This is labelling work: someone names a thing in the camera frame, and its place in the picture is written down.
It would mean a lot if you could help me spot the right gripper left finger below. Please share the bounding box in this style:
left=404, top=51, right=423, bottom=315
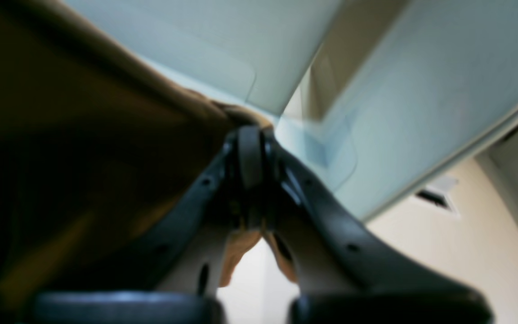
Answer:
left=30, top=130, right=253, bottom=324

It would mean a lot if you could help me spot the white cabinet at corner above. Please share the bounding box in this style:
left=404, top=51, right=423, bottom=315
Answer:
left=66, top=0, right=518, bottom=219

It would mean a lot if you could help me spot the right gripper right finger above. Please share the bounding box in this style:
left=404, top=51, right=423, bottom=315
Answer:
left=250, top=127, right=493, bottom=324

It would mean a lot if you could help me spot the brown t-shirt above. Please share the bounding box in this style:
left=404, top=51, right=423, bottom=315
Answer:
left=0, top=0, right=298, bottom=315

